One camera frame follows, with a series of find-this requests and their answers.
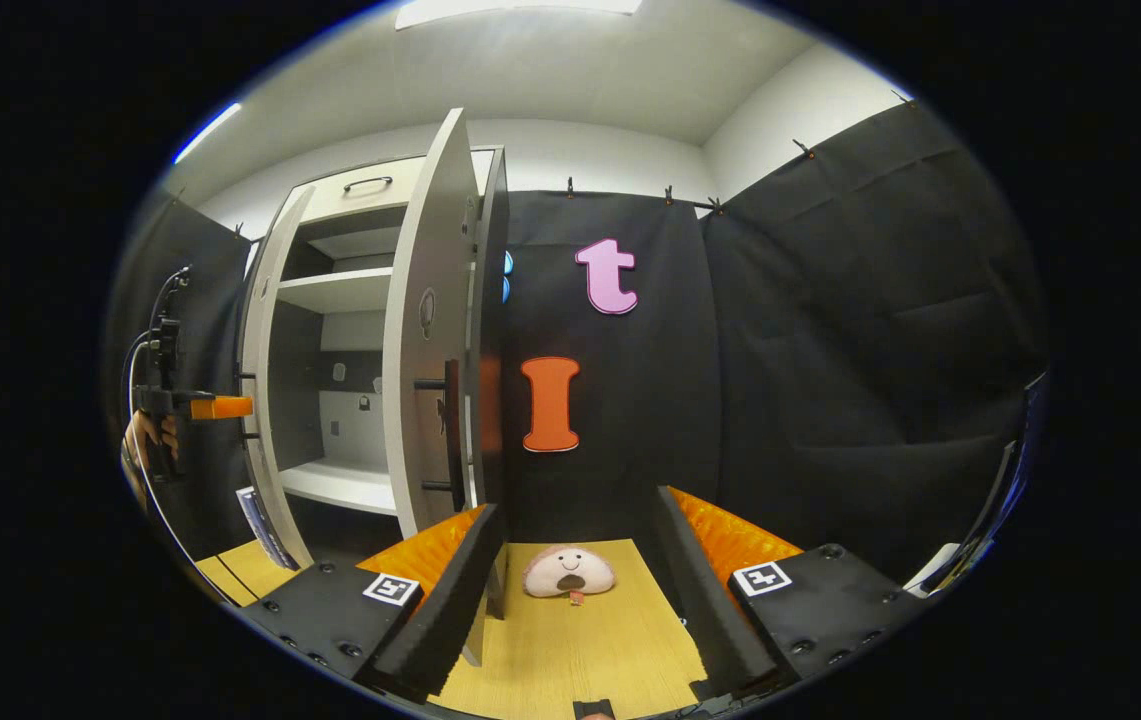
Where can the beige cabinet door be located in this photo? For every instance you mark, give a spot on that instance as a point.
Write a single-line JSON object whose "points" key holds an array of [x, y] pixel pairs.
{"points": [[260, 400], [420, 400]]}

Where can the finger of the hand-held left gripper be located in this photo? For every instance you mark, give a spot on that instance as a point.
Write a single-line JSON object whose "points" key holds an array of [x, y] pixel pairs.
{"points": [[220, 407]]}

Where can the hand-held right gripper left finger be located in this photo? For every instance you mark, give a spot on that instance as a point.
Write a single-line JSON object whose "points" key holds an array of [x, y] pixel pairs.
{"points": [[445, 610]]}

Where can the white object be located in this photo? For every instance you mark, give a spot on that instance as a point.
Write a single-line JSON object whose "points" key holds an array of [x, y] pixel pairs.
{"points": [[933, 575]]}

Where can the pink plush toy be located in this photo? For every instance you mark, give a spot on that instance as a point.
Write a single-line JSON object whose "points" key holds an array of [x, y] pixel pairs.
{"points": [[570, 570]]}

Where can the ceiling light panel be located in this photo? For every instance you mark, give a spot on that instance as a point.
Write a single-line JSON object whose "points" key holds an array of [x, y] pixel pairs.
{"points": [[520, 8], [205, 132]]}

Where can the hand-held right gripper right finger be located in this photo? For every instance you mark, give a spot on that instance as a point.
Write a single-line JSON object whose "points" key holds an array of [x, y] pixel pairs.
{"points": [[710, 610]]}

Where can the black backdrop cloth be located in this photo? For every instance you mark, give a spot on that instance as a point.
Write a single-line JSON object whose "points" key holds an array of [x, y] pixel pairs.
{"points": [[830, 350]]}

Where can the beige double-door shoe cabinet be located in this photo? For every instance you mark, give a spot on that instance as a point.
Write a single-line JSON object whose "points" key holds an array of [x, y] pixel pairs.
{"points": [[340, 290]]}

